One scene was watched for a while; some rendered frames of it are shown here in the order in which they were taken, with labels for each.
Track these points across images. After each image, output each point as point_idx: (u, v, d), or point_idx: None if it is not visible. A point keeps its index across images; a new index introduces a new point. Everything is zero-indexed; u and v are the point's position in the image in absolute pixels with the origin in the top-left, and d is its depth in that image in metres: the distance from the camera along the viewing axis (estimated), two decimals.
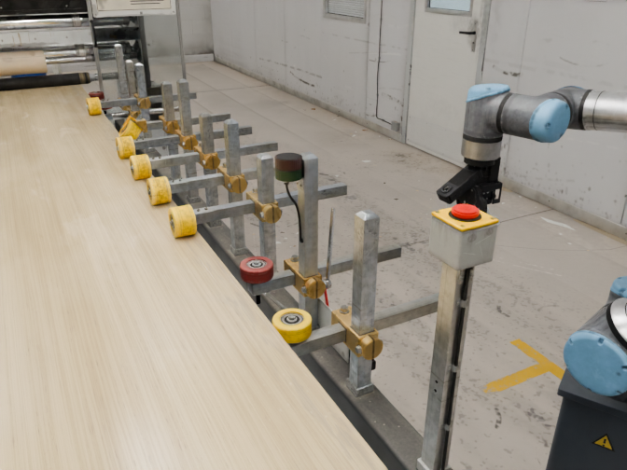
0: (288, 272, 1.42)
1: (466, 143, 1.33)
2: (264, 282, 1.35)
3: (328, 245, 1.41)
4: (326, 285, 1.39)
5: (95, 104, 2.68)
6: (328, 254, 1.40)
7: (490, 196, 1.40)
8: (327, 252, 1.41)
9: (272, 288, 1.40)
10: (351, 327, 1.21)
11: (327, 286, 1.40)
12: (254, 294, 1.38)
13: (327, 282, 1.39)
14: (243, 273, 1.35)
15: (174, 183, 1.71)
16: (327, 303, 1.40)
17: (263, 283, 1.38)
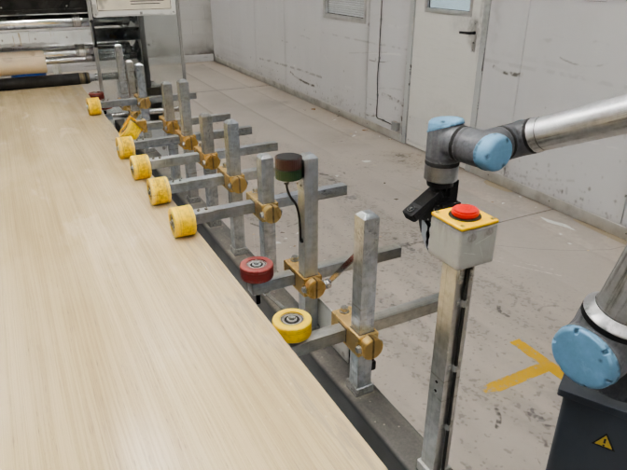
0: (288, 272, 1.42)
1: (428, 168, 1.51)
2: (264, 282, 1.35)
3: (345, 263, 1.34)
4: (325, 288, 1.40)
5: (95, 104, 2.68)
6: (341, 269, 1.35)
7: None
8: (341, 266, 1.35)
9: (272, 288, 1.40)
10: (351, 327, 1.21)
11: (326, 288, 1.40)
12: (254, 294, 1.38)
13: (327, 286, 1.40)
14: (243, 273, 1.35)
15: (174, 183, 1.71)
16: None
17: (263, 283, 1.38)
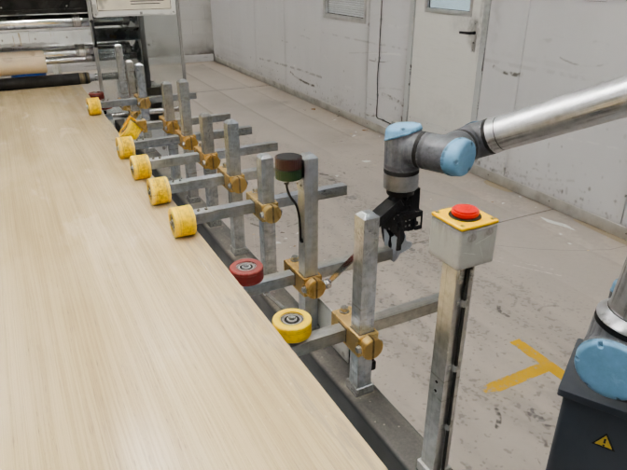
0: (278, 275, 1.41)
1: (386, 176, 1.45)
2: (254, 284, 1.34)
3: (345, 263, 1.34)
4: (325, 288, 1.40)
5: (95, 104, 2.68)
6: (341, 269, 1.35)
7: (412, 223, 1.52)
8: (341, 266, 1.35)
9: (262, 291, 1.39)
10: (351, 327, 1.21)
11: (326, 288, 1.40)
12: None
13: (327, 286, 1.40)
14: (232, 276, 1.34)
15: (174, 183, 1.71)
16: None
17: (253, 286, 1.37)
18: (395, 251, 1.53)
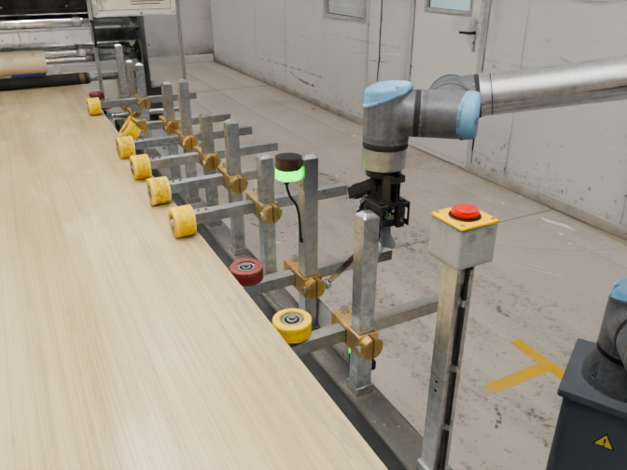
0: (277, 275, 1.41)
1: None
2: (254, 284, 1.34)
3: (345, 263, 1.34)
4: (325, 288, 1.40)
5: (95, 104, 2.68)
6: (341, 269, 1.35)
7: None
8: (341, 266, 1.35)
9: (261, 291, 1.39)
10: (351, 327, 1.21)
11: (326, 288, 1.40)
12: None
13: (327, 286, 1.40)
14: (232, 276, 1.34)
15: (174, 183, 1.71)
16: None
17: (252, 286, 1.37)
18: None
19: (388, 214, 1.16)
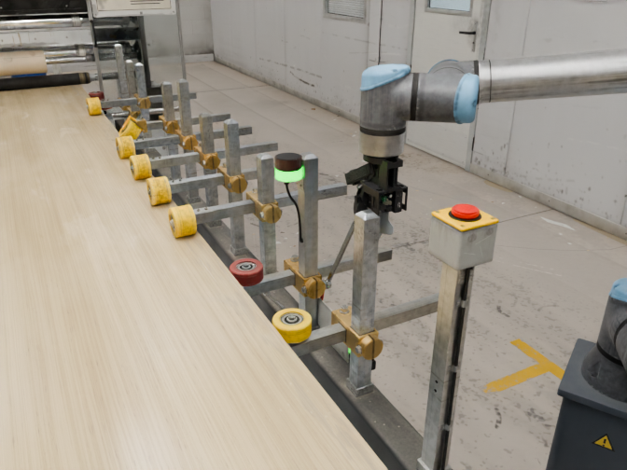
0: (277, 275, 1.41)
1: None
2: (254, 284, 1.34)
3: (339, 253, 1.36)
4: (326, 287, 1.40)
5: (95, 104, 2.68)
6: (337, 260, 1.37)
7: (376, 204, 1.16)
8: (336, 257, 1.37)
9: (261, 291, 1.39)
10: (351, 327, 1.21)
11: (326, 288, 1.40)
12: None
13: (327, 284, 1.39)
14: (232, 276, 1.34)
15: (174, 183, 1.71)
16: (322, 299, 1.43)
17: (252, 286, 1.37)
18: None
19: (385, 200, 1.15)
